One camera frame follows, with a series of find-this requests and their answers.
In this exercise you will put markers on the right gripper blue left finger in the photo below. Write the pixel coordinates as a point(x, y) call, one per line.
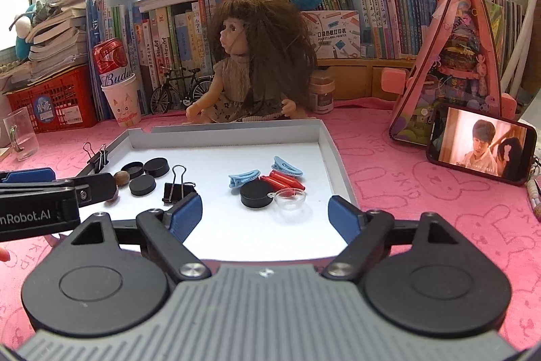
point(163, 236)

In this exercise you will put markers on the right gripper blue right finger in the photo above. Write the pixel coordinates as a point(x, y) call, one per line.
point(365, 234)

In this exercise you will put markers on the black binder clip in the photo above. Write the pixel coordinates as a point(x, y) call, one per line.
point(176, 190)
point(97, 160)

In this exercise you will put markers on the brown wooden bead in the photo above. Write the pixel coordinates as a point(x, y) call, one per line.
point(121, 178)

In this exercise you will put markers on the clear plastic dish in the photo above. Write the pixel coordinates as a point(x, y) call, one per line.
point(289, 199)

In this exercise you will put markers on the red crayon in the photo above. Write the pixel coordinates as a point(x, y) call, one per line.
point(287, 180)
point(278, 186)

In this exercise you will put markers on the large black round disc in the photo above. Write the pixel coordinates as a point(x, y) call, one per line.
point(256, 194)

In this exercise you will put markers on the left hand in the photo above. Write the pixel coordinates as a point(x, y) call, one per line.
point(4, 255)

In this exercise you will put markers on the clear glass mug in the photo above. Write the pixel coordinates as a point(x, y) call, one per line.
point(22, 137)

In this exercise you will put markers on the black binder clip on rim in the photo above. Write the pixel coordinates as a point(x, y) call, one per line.
point(97, 160)

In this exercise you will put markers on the white cardboard tray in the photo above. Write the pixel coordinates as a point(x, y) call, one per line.
point(229, 231)

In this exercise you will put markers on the red plastic crate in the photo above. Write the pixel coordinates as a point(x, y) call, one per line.
point(61, 102)

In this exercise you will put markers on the white paper cat cup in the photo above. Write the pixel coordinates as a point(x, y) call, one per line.
point(123, 99)

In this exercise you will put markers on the black miniature bicycle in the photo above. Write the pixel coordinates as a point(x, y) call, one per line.
point(181, 88)

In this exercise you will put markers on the smartphone playing video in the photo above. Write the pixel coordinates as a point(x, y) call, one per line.
point(496, 148)

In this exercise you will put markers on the small brown jar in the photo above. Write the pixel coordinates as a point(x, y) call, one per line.
point(321, 91)

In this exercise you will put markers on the stack of books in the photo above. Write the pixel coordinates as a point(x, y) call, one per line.
point(58, 39)

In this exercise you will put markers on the red Budweiser can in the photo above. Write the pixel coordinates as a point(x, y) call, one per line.
point(111, 62)

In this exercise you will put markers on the small blue plush left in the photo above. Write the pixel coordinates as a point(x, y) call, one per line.
point(23, 25)

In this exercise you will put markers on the brown-haired doll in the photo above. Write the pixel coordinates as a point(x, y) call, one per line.
point(264, 62)

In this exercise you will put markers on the pink triangular dollhouse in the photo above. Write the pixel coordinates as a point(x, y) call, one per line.
point(456, 65)

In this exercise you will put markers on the white label printer box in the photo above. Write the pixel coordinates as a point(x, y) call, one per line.
point(334, 34)

